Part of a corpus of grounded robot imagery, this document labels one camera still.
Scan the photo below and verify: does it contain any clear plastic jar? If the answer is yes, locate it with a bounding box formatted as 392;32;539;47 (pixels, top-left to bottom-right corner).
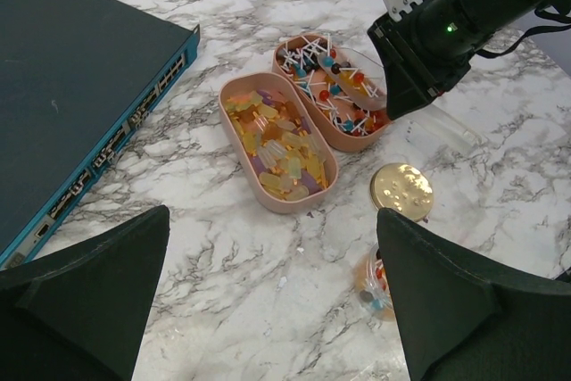
352;244;395;321

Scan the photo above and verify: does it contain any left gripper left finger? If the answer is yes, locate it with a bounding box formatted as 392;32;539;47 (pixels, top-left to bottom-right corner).
1;205;170;380

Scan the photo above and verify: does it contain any gold jar lid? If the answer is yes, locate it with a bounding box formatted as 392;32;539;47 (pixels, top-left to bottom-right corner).
369;163;434;221

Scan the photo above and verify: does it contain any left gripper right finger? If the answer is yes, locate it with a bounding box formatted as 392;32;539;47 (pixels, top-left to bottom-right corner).
377;209;570;380

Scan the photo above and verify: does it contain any pink tray of lollipops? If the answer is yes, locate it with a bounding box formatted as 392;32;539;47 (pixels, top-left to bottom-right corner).
272;33;391;153

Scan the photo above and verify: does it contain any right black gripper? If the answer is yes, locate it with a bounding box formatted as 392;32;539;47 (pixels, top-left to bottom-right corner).
368;0;557;120

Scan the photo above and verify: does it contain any clear plastic scoop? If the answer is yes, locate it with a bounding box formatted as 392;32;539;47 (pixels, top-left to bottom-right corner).
317;47;483;155

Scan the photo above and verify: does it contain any pink tray of popsicle candies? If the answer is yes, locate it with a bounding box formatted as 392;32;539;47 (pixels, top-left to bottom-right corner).
219;72;338;214

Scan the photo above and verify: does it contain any dark blue network switch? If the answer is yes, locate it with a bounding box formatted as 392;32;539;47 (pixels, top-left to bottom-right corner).
1;0;200;269

